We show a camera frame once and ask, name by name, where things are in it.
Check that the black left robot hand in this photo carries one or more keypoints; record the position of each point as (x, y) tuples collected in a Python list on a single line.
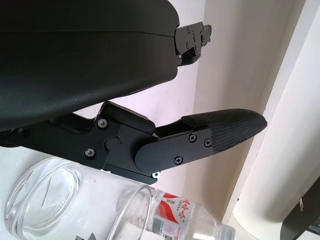
[(75, 62)]

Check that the clear plastic water bottle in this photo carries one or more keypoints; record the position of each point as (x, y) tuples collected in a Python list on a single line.
[(172, 212)]

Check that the clear glass cup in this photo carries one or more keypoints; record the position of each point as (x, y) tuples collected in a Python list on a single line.
[(50, 200)]

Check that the black furniture piece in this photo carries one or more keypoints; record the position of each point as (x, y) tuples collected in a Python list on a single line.
[(300, 222)]

